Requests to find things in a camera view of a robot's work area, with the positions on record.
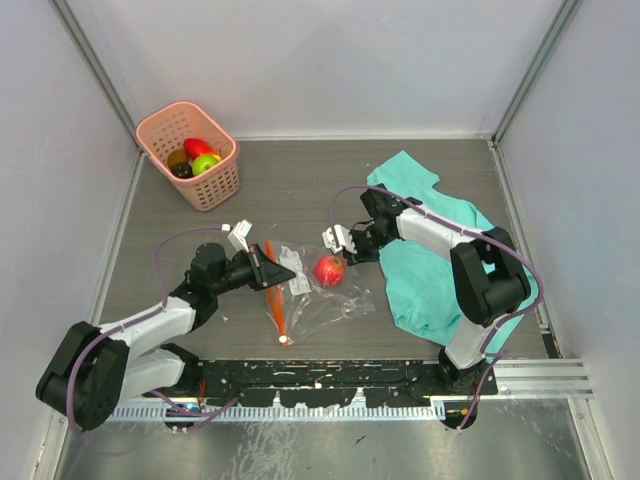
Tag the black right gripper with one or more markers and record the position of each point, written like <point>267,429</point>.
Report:
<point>360,256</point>

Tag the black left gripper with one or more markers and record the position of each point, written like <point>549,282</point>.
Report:
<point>265,272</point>

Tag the clear zip top bag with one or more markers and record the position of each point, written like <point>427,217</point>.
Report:
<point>301,307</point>

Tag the green fake apple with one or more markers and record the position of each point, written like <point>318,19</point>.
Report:
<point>203,163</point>

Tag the dark green fake avocado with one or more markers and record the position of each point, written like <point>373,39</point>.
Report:
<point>182,170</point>

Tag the red yellow fake mango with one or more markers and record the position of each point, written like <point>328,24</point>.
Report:
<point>195,147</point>

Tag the brown fake kiwi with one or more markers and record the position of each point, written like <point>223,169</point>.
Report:
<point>178,156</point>

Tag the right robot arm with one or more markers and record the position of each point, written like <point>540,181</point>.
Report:
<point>489,278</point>

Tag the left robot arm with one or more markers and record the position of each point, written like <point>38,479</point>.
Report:
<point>97,367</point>

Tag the red yellow fake apple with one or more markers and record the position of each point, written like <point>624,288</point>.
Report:
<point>329,271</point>

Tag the teal t-shirt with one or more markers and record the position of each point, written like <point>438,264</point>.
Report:
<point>419,282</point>

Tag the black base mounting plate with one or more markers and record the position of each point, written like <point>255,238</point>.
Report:
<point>320,384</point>

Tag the pink plastic basket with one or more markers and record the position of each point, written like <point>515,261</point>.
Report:
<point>164,131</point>

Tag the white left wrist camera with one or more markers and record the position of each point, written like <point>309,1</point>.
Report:
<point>238,234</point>

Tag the white slotted cable duct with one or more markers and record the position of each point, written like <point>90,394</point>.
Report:
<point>148,411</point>

